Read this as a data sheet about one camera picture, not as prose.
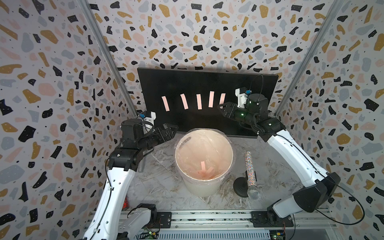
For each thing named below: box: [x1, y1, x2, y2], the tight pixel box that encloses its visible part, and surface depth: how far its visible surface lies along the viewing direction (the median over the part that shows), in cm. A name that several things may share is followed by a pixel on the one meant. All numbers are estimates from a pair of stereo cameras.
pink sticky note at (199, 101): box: [196, 94, 203, 110], surface depth 73 cm
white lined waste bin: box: [174, 128, 235, 198], surface depth 76 cm
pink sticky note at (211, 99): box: [208, 91, 215, 108], surface depth 71 cm
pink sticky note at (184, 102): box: [180, 93, 189, 110], surface depth 73 cm
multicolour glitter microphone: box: [244, 151, 261, 200], surface depth 70 cm
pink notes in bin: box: [196, 161, 217, 180], surface depth 83 cm
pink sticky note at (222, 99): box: [219, 93, 226, 105], surface depth 72 cm
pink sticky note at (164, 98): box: [161, 96, 170, 112], surface depth 75 cm
